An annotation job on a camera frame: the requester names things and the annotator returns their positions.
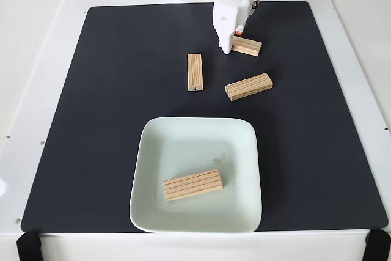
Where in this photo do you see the grooved wooden block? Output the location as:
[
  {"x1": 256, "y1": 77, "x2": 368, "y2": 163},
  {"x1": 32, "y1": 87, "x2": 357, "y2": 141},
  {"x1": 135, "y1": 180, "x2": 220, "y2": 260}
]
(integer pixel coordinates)
[
  {"x1": 163, "y1": 169, "x2": 225, "y2": 203},
  {"x1": 225, "y1": 72, "x2": 274, "y2": 102}
]

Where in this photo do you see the smooth pale wooden block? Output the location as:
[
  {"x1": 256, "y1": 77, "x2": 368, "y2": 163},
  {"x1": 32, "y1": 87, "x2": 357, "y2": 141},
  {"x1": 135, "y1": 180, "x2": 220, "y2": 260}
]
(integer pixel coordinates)
[{"x1": 231, "y1": 35, "x2": 263, "y2": 57}]

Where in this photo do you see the wooden block with number mark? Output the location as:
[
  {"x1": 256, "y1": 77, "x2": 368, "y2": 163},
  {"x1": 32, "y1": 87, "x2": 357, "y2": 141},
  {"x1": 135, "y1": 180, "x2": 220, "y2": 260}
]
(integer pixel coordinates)
[{"x1": 187, "y1": 53, "x2": 204, "y2": 92}]

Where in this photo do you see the black table mat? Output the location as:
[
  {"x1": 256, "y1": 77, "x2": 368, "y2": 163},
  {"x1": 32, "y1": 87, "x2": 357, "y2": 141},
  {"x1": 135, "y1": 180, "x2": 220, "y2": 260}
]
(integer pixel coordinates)
[{"x1": 20, "y1": 0, "x2": 389, "y2": 233}]

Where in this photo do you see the pale green square plate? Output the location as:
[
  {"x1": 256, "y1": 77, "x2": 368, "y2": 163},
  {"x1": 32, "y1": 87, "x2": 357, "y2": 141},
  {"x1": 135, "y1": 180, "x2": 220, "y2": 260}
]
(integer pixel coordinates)
[{"x1": 128, "y1": 116, "x2": 263, "y2": 233}]

